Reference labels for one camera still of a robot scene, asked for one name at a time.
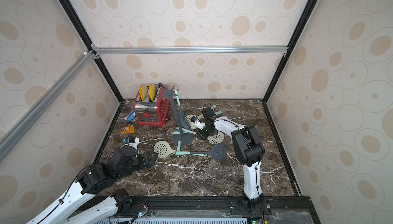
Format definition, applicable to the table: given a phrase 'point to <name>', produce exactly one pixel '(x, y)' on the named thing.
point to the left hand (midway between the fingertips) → (154, 156)
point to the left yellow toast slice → (143, 92)
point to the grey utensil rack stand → (182, 139)
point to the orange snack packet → (130, 129)
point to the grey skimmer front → (218, 152)
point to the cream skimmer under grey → (216, 139)
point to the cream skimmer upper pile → (191, 124)
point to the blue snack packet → (131, 116)
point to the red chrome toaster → (154, 113)
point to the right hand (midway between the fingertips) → (199, 136)
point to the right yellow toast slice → (152, 91)
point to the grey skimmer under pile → (184, 134)
